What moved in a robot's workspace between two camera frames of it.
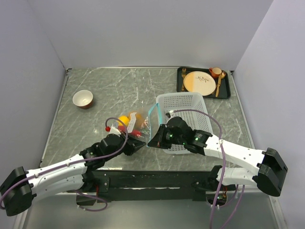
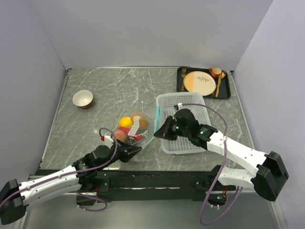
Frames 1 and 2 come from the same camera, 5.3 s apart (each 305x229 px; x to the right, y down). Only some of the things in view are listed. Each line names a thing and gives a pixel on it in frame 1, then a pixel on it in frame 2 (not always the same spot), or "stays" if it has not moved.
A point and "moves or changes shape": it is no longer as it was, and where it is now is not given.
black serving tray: (195, 79) stays
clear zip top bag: (140, 121) moves or changes shape
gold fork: (183, 74) stays
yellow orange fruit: (125, 119) moves or changes shape
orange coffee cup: (215, 71) stays
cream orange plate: (199, 82) stays
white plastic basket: (190, 105) stays
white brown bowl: (83, 98) stays
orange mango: (138, 116) -> (141, 120)
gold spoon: (221, 76) stays
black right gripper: (158, 140) -> (165, 131)
